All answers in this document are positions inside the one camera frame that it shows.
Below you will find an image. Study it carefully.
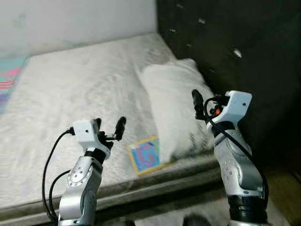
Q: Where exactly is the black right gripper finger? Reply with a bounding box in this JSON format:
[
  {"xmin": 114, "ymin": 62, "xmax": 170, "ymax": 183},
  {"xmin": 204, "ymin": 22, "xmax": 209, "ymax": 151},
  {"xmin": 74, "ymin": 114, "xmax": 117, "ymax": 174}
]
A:
[{"xmin": 191, "ymin": 89, "xmax": 206, "ymax": 119}]

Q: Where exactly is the white pillow with grey lettering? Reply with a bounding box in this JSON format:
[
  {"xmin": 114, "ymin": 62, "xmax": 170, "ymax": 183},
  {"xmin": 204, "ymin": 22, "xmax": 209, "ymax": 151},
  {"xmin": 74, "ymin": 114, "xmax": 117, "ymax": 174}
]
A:
[{"xmin": 140, "ymin": 58, "xmax": 218, "ymax": 163}]

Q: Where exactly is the blue yellow-edged children's book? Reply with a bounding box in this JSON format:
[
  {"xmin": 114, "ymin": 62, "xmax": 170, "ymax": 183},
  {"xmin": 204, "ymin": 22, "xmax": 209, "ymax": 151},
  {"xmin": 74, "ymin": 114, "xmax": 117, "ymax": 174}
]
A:
[{"xmin": 127, "ymin": 135, "xmax": 171, "ymax": 176}]

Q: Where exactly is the beige quilted mattress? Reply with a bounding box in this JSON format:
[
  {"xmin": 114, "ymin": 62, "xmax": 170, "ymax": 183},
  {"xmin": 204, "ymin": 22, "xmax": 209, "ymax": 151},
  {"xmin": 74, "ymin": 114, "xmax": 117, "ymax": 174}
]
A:
[{"xmin": 0, "ymin": 32, "xmax": 222, "ymax": 210}]

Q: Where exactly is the grey bed base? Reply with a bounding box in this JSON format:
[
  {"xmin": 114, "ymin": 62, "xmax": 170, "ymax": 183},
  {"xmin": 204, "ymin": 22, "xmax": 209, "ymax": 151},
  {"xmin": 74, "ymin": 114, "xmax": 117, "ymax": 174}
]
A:
[{"xmin": 0, "ymin": 167, "xmax": 222, "ymax": 223}]

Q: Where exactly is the black tufted headboard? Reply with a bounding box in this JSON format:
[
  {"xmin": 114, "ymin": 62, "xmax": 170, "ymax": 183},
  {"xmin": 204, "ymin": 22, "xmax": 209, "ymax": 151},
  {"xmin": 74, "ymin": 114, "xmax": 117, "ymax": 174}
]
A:
[{"xmin": 156, "ymin": 0, "xmax": 301, "ymax": 165}]

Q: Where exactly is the black robot left foot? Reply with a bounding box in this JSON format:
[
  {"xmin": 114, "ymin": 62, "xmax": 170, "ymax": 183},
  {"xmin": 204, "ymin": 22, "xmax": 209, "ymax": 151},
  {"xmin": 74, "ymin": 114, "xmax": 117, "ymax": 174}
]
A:
[{"xmin": 118, "ymin": 217, "xmax": 137, "ymax": 226}]

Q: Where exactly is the black robot foot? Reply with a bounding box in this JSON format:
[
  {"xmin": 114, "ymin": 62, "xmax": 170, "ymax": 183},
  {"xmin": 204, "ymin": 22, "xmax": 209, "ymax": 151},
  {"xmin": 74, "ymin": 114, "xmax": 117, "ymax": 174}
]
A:
[
  {"xmin": 182, "ymin": 214, "xmax": 208, "ymax": 226},
  {"xmin": 118, "ymin": 217, "xmax": 137, "ymax": 226}
]

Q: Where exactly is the teal blanket with colourful shapes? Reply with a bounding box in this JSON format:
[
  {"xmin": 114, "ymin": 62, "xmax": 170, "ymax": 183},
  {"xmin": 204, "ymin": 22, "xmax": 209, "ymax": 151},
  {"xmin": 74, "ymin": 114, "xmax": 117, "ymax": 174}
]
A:
[{"xmin": 0, "ymin": 56, "xmax": 28, "ymax": 113}]

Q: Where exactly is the black robot right foot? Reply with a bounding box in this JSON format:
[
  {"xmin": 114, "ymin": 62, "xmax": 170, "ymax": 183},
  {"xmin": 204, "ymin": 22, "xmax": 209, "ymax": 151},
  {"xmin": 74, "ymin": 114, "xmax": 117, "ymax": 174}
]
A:
[{"xmin": 182, "ymin": 214, "xmax": 208, "ymax": 226}]

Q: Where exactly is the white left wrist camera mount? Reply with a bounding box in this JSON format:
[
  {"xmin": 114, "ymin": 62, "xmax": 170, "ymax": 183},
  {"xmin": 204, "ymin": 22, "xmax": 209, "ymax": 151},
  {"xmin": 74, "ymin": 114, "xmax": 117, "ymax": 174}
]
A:
[{"xmin": 73, "ymin": 120, "xmax": 112, "ymax": 151}]

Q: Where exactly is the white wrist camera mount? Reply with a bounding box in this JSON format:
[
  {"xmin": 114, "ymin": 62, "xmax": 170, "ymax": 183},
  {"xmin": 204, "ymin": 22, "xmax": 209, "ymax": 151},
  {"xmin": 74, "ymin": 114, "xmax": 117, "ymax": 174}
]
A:
[
  {"xmin": 219, "ymin": 91, "xmax": 253, "ymax": 124},
  {"xmin": 73, "ymin": 120, "xmax": 112, "ymax": 151}
]

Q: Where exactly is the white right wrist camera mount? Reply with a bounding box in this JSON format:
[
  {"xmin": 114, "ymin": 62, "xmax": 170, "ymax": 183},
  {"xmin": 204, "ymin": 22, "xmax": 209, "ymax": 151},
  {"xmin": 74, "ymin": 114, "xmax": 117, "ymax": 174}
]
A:
[{"xmin": 219, "ymin": 91, "xmax": 253, "ymax": 124}]

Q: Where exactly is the black left wrist camera cable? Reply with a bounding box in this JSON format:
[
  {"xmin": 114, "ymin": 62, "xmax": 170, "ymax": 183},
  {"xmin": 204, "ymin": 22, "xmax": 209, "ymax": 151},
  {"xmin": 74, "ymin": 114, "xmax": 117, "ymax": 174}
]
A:
[{"xmin": 42, "ymin": 128, "xmax": 76, "ymax": 222}]

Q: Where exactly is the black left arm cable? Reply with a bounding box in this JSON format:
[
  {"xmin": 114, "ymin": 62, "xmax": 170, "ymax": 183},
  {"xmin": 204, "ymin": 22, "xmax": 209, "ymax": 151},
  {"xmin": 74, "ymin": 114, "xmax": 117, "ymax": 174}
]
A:
[{"xmin": 48, "ymin": 169, "xmax": 72, "ymax": 223}]

